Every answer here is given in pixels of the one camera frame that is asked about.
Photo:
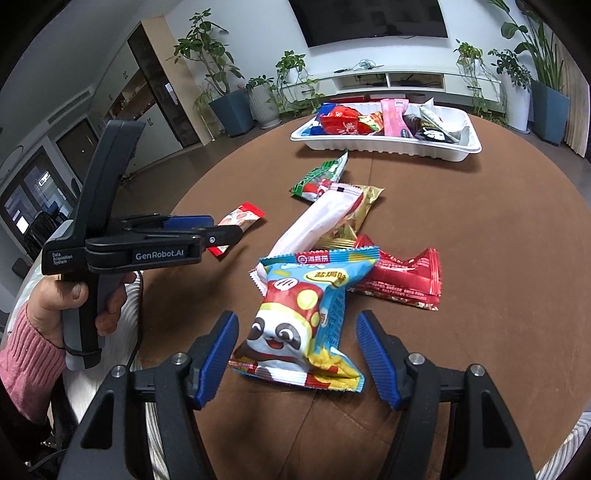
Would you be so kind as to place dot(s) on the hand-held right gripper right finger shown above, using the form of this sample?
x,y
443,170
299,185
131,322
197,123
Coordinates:
x,y
376,360

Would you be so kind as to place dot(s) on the wooden wall cabinet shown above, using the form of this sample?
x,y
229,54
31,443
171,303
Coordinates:
x,y
157,78

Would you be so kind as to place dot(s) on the trailing pothos plant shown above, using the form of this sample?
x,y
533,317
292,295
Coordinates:
x,y
291,62
468,53

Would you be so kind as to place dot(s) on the strawberry print snack packet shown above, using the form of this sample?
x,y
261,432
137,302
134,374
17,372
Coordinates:
x,y
240,219

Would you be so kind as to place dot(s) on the air conditioner vent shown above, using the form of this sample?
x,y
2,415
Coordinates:
x,y
69,104

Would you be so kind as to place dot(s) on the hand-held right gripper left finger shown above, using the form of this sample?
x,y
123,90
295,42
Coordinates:
x,y
214,360

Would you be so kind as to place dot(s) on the tall broadleaf plant blue pot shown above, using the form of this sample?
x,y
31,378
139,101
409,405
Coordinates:
x,y
549,113

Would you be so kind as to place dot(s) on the orange green snack packet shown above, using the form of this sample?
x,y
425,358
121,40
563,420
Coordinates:
x,y
371,122

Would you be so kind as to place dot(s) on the bushy plant in white pot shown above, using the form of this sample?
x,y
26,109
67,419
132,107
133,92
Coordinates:
x,y
517,106

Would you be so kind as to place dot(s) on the crimson snack packet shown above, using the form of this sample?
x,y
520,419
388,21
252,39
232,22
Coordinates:
x,y
401,277

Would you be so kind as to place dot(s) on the plant in ribbed white pot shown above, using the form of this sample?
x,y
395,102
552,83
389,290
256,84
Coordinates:
x,y
265,108

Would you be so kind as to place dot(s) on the gold snack packet red label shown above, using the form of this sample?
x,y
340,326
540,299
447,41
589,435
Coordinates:
x,y
364,205

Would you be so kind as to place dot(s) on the white plastic tray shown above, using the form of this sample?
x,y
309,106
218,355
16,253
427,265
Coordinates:
x,y
392,147

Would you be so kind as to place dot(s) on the leafy tree in blue pot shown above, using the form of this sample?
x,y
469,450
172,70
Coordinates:
x,y
233,113

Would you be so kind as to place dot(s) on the white television cabinet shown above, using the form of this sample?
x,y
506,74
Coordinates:
x,y
461,83

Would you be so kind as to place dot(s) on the pink snack packet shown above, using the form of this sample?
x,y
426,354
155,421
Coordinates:
x,y
395,120

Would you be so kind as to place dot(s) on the blue snack packet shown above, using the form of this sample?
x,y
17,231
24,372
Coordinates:
x,y
315,129

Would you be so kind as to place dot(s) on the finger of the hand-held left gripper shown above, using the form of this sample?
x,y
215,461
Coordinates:
x,y
221,237
184,221

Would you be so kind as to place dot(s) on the long white snack packet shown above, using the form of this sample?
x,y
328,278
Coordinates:
x,y
318,221

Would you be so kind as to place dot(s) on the black wall television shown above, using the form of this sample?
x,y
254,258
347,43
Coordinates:
x,y
369,18

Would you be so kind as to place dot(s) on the red storage box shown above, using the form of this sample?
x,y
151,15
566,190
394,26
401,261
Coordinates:
x,y
351,98

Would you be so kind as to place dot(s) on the black snack packet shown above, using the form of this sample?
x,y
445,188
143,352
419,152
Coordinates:
x,y
431,134

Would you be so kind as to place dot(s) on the person's right leg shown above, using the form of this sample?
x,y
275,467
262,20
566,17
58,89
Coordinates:
x,y
575,438

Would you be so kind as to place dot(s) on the beige curtain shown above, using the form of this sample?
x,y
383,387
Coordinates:
x,y
579,120

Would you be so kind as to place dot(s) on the panda print snack packet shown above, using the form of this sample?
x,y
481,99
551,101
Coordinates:
x,y
300,314

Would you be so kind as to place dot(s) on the person's left hand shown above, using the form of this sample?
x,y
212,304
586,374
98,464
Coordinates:
x,y
46,304

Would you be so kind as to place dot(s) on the white silver snack packet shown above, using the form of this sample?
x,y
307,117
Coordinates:
x,y
443,117

